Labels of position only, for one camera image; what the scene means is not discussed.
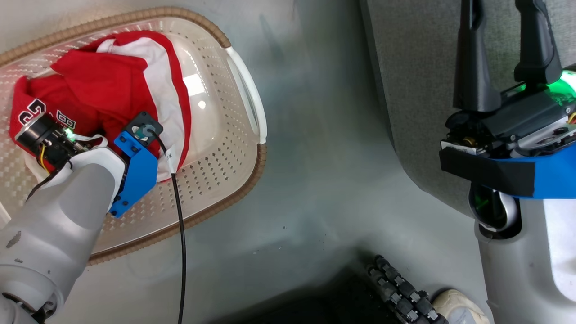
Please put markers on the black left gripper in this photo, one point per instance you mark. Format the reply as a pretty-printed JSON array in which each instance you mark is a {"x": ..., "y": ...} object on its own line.
[{"x": 45, "y": 135}]

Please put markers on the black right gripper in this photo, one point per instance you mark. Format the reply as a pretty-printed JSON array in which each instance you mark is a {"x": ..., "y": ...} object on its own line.
[{"x": 531, "y": 114}]

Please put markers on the red and white garment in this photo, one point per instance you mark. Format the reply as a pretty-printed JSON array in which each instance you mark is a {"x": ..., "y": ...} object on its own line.
[{"x": 99, "y": 81}]

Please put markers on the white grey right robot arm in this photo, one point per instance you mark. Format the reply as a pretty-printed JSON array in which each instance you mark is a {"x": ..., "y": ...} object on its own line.
[{"x": 513, "y": 270}]

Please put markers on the cream perforated laundry basket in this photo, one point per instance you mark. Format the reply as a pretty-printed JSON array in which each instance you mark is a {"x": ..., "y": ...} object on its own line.
[{"x": 211, "y": 148}]

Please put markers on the white sneaker toe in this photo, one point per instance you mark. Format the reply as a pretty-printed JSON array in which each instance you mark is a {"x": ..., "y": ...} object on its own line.
[{"x": 456, "y": 309}]

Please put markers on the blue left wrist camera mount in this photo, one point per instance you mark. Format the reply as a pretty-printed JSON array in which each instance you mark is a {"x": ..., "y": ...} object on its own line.
[{"x": 137, "y": 173}]

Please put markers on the blue black right wrist camera mount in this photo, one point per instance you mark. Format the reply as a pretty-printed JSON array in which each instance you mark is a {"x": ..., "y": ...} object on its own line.
[{"x": 553, "y": 180}]

